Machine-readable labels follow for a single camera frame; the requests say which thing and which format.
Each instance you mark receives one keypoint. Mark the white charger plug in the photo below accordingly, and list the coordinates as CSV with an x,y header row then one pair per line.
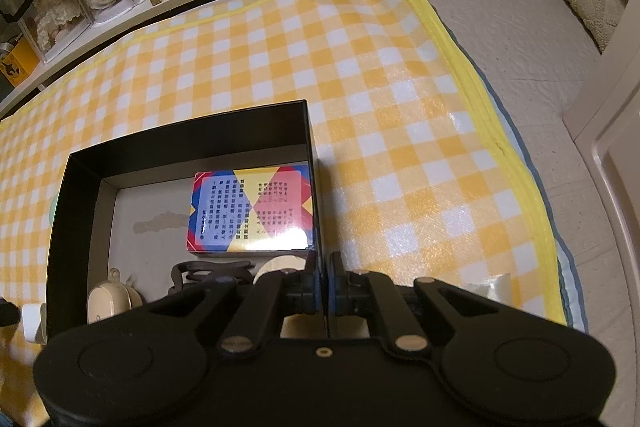
x,y
32,322

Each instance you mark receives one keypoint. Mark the blue underlay mat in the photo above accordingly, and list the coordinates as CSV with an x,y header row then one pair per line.
x,y
575,307

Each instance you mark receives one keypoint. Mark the black cardboard box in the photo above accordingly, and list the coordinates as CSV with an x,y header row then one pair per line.
x,y
200,142

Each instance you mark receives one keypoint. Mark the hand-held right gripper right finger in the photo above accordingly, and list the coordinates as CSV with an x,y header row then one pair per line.
x,y
336,287

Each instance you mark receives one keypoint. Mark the beige earbuds case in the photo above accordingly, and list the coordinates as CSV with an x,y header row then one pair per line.
x,y
107,302

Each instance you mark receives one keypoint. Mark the colourful card box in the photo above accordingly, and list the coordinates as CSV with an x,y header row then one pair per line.
x,y
240,207

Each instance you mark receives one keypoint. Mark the white panelled door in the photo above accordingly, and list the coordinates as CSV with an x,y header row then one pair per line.
x,y
615,157

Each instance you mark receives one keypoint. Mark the shiny clear plastic strip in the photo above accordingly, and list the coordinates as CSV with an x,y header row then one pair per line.
x,y
492,289

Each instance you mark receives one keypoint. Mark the clear case with white doll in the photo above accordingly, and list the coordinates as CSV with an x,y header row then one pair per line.
x,y
55,22

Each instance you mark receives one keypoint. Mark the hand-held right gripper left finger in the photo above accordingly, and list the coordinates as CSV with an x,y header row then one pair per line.
x,y
312,287

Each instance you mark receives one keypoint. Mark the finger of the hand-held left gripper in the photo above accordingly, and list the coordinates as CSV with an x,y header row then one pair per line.
x,y
7,313

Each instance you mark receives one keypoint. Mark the brown hair claw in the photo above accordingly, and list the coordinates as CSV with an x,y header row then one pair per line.
x,y
176,277

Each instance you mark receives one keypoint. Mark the mint round tape measure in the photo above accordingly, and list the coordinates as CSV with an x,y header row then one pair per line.
x,y
53,213

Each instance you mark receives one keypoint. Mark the yellow box with black print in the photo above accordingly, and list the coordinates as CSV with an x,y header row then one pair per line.
x,y
17,62

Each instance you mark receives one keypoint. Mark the yellow white checkered mat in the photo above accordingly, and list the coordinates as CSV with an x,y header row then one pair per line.
x,y
375,82

